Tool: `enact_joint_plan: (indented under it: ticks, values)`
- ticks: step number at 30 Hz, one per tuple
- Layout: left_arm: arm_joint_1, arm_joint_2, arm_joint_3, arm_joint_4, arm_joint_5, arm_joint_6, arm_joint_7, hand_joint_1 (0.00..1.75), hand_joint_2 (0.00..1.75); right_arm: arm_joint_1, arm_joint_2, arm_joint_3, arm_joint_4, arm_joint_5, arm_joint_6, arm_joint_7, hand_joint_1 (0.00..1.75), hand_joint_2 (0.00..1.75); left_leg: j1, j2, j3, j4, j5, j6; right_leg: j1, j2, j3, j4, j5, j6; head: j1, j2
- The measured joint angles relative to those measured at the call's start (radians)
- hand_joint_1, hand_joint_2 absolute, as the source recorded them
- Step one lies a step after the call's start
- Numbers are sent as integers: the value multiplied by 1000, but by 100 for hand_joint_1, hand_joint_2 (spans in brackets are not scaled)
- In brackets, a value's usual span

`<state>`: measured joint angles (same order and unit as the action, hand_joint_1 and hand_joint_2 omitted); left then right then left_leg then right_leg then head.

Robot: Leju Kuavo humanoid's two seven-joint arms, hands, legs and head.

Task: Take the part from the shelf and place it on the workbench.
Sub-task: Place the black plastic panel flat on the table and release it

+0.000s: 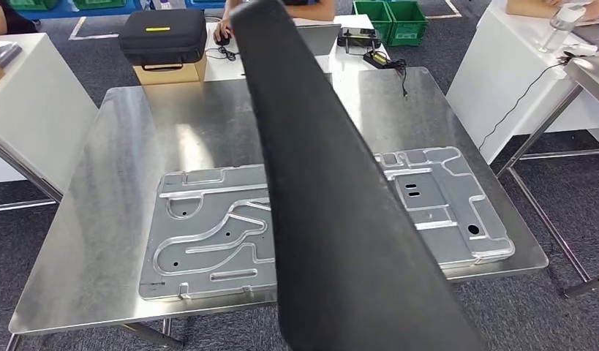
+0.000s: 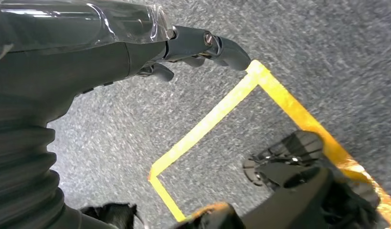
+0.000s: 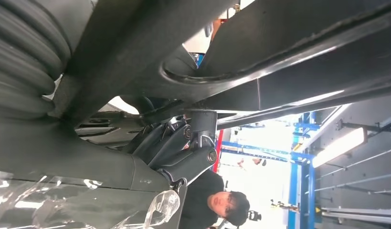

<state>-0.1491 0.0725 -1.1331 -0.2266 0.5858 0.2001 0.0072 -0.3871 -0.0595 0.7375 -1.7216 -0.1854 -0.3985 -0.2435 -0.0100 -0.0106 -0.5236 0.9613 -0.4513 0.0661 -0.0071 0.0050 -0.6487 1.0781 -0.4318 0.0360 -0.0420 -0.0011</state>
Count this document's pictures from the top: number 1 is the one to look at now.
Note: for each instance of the person's right hand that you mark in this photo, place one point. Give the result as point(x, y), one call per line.
point(221, 29)

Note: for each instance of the black computer mouse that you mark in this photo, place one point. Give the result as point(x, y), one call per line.
point(223, 39)

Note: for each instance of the black plastic plate part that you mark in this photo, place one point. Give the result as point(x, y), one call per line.
point(352, 218)

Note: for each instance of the steel workbench table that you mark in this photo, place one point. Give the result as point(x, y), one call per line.
point(110, 194)

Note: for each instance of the blue pallet rack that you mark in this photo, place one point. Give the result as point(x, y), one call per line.
point(204, 4)
point(76, 13)

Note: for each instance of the black carrying case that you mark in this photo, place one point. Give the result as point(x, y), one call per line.
point(163, 36)

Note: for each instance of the person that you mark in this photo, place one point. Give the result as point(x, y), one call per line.
point(304, 7)
point(570, 7)
point(8, 17)

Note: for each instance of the grey laptop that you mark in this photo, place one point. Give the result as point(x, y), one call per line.
point(321, 38)

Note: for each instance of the green plastic crate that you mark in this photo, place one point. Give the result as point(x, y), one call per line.
point(98, 3)
point(408, 24)
point(32, 4)
point(372, 19)

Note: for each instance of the white floor tape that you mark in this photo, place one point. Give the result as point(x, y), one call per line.
point(86, 36)
point(444, 14)

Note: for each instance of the black remote controller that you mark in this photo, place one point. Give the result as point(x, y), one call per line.
point(359, 38)

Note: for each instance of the white desk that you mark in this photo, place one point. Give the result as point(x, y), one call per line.
point(357, 58)
point(37, 121)
point(512, 72)

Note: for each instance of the black charger brick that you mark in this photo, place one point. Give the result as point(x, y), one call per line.
point(376, 58)

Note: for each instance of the stamped metal panel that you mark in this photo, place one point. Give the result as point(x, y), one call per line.
point(207, 227)

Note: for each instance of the grey flat device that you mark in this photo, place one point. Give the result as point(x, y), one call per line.
point(3, 53)

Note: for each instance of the steel side table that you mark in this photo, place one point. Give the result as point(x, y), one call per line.
point(590, 72)
point(28, 179)

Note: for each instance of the clear plastic bottle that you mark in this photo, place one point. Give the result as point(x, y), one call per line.
point(561, 26)

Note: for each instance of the small white device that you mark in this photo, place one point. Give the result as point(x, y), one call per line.
point(580, 48)

